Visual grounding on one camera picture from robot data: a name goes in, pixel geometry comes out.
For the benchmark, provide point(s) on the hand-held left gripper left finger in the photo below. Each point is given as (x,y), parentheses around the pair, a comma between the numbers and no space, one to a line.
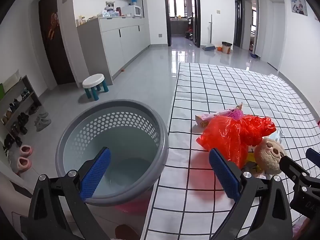
(96,172)

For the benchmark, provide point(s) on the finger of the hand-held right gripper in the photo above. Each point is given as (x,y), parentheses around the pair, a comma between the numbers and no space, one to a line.
(290,166)
(313,156)

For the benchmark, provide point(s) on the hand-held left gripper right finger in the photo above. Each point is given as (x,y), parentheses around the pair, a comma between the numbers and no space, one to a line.
(223,175)

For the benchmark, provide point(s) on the beige plush toy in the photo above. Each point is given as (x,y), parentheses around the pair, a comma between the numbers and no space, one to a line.
(268,155)

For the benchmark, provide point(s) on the white teal plastic packet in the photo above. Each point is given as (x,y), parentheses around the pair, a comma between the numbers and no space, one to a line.
(278,136)

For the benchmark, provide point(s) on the red plastic bag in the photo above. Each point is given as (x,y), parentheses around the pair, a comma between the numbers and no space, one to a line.
(225,135)

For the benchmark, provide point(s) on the pink snack packet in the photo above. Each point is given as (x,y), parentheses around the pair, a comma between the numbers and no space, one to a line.
(207,120)

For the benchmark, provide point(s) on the grey perforated plastic basket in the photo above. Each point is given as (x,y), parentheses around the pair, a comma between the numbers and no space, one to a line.
(125,120)

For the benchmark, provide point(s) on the dark red slipper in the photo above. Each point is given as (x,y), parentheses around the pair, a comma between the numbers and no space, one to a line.
(125,233)

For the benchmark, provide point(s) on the grey sneaker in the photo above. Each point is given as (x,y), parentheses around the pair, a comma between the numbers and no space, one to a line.
(41,116)
(43,125)

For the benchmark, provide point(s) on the pink slipper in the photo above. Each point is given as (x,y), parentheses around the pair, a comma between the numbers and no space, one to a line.
(26,150)
(23,163)

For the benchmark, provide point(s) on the white black checked tablecloth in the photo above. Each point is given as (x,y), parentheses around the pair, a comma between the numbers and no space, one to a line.
(225,92)

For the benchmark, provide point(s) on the group of dark shoes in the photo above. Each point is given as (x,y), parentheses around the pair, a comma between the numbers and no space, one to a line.
(22,118)

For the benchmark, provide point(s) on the white stool teal legs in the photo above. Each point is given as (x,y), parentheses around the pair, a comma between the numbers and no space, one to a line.
(93,80)

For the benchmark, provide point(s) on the grey shoe rack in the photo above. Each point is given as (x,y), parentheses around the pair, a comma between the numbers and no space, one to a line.
(30,85)

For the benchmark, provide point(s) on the dark brown door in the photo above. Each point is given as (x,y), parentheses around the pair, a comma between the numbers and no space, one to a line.
(57,55)

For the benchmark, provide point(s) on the white paper board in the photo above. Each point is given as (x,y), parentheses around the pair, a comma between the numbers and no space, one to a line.
(11,80)

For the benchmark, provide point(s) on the beige waste bin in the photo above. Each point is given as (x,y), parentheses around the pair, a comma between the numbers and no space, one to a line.
(226,48)

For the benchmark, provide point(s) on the broom and dustpan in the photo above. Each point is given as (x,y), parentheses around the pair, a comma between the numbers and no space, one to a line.
(208,47)

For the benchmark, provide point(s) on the grey sideboard cabinet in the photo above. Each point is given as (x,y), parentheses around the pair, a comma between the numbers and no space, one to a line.
(112,42)

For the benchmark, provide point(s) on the white bottles on sideboard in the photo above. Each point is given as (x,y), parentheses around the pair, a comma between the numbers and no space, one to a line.
(81,20)

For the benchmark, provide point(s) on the orange door decoration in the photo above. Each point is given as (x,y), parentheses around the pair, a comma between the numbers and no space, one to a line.
(53,25)

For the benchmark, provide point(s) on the blue tissue box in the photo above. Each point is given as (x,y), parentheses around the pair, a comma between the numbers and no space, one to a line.
(106,14)

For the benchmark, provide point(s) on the red thermos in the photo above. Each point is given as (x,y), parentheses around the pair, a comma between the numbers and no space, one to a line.
(118,11)

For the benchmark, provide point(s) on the white microwave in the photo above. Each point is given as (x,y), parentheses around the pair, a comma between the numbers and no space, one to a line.
(133,11)

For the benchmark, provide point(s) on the white toy robot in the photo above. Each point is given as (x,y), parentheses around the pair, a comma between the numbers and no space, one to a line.
(109,6)

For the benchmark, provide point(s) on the dark framed window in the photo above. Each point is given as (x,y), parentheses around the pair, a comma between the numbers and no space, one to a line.
(177,5)

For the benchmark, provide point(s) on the wall poster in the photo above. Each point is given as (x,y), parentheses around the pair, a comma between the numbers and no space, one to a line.
(298,6)

